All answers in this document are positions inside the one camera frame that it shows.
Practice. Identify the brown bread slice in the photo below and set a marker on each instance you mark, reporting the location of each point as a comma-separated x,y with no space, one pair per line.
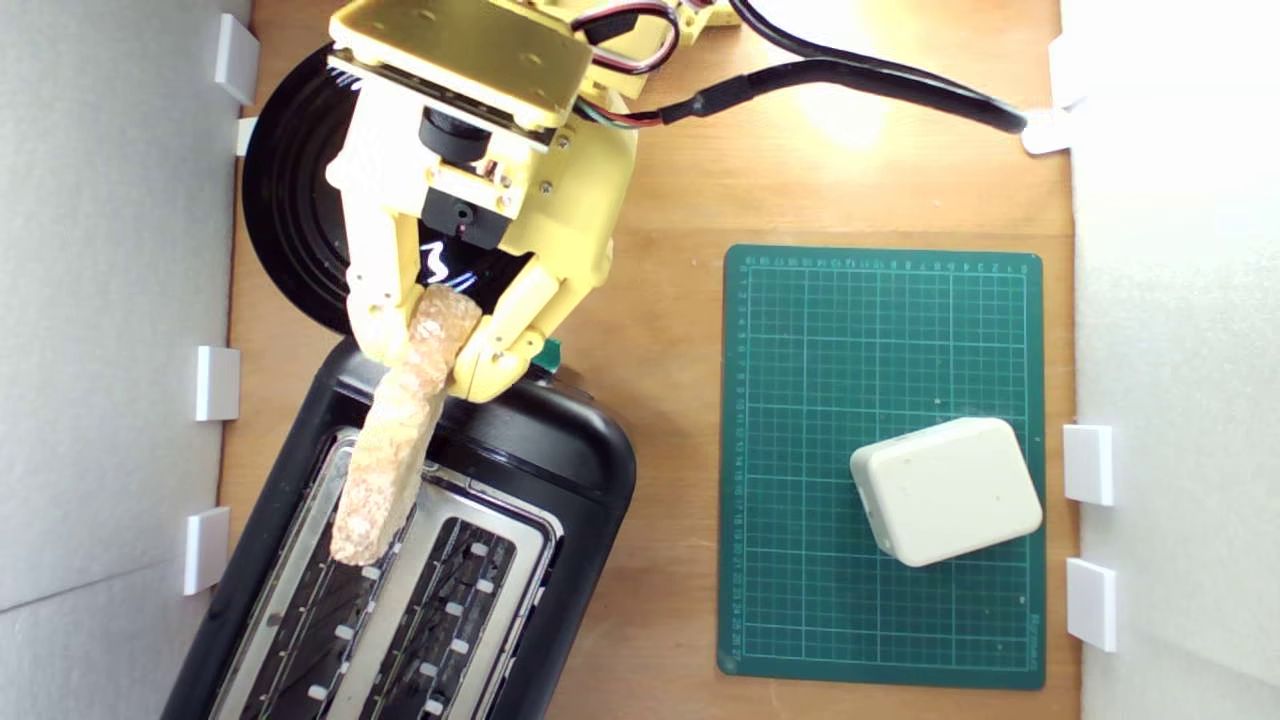
395,450

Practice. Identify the green toaster lever knob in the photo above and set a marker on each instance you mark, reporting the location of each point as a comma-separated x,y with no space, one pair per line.
550,355

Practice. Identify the black two-slot toaster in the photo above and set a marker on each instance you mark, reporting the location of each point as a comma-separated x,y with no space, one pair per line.
560,470

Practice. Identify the black plate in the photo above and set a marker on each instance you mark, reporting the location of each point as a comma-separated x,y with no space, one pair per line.
290,230

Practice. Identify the green cutting mat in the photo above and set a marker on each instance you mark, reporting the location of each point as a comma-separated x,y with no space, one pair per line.
800,400

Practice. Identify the white block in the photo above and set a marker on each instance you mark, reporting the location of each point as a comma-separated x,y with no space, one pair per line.
945,490

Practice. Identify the yellow wrist camera box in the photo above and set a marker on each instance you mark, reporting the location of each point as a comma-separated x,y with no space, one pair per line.
460,50

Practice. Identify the small white wall clip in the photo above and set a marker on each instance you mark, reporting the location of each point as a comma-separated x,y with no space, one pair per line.
1088,464
1092,603
1050,135
207,550
217,383
1060,70
246,135
237,58

